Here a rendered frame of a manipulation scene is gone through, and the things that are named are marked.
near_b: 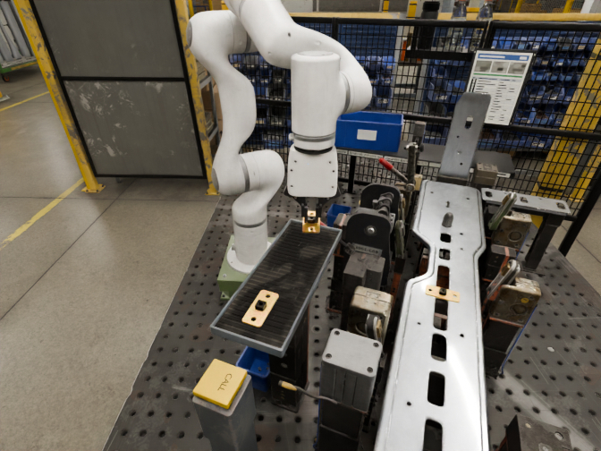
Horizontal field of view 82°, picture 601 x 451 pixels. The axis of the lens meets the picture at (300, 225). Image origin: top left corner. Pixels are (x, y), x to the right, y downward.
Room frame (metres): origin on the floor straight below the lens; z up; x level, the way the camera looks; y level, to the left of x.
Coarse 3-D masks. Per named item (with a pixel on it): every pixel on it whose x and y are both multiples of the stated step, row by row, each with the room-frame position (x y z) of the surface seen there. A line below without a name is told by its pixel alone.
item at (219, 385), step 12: (216, 360) 0.33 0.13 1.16; (216, 372) 0.31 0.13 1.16; (228, 372) 0.31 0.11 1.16; (240, 372) 0.31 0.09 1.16; (204, 384) 0.29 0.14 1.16; (216, 384) 0.29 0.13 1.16; (228, 384) 0.29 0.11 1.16; (240, 384) 0.29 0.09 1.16; (204, 396) 0.27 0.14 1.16; (216, 396) 0.27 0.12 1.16; (228, 396) 0.27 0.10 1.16
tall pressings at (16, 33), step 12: (12, 0) 9.20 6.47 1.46; (0, 24) 8.88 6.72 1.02; (12, 24) 9.16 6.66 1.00; (0, 36) 8.66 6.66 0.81; (24, 36) 9.45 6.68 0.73; (0, 48) 8.55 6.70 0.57; (12, 48) 8.87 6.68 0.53; (24, 48) 9.19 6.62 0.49; (0, 60) 8.34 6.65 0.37; (12, 60) 8.65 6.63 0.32
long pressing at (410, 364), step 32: (448, 192) 1.17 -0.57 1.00; (480, 192) 1.18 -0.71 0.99; (416, 224) 0.95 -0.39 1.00; (480, 224) 0.96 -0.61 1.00; (416, 288) 0.65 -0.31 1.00; (448, 288) 0.66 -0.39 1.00; (416, 320) 0.55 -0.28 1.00; (448, 320) 0.55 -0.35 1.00; (480, 320) 0.55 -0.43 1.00; (416, 352) 0.46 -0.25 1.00; (448, 352) 0.46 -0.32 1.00; (480, 352) 0.46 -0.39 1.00; (416, 384) 0.39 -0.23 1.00; (448, 384) 0.39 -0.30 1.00; (480, 384) 0.39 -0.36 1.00; (384, 416) 0.32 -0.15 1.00; (416, 416) 0.32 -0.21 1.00; (448, 416) 0.32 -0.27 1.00; (480, 416) 0.32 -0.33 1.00; (384, 448) 0.27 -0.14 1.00; (416, 448) 0.27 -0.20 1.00; (448, 448) 0.27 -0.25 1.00; (480, 448) 0.27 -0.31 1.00
